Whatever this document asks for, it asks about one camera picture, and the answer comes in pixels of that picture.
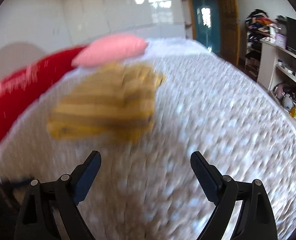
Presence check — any yellow striped knit sweater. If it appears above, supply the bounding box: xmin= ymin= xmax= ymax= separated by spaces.
xmin=47 ymin=63 xmax=166 ymax=142

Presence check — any cluttered clothes rack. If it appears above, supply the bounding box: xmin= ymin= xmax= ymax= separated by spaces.
xmin=245 ymin=9 xmax=277 ymax=81

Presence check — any beige dotted quilt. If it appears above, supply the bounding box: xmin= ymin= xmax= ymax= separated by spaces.
xmin=0 ymin=54 xmax=296 ymax=239

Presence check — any red embroidered pillow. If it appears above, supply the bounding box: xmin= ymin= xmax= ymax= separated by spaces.
xmin=0 ymin=46 xmax=85 ymax=141

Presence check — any white shelf unit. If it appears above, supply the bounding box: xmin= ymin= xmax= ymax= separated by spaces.
xmin=257 ymin=38 xmax=296 ymax=128

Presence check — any pink pillow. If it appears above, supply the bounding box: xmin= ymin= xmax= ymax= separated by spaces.
xmin=71 ymin=34 xmax=149 ymax=67

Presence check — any white bed sheet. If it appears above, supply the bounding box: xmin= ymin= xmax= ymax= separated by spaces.
xmin=0 ymin=37 xmax=214 ymax=181

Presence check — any teal wooden door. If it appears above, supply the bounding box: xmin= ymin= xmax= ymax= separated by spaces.
xmin=188 ymin=0 xmax=240 ymax=65

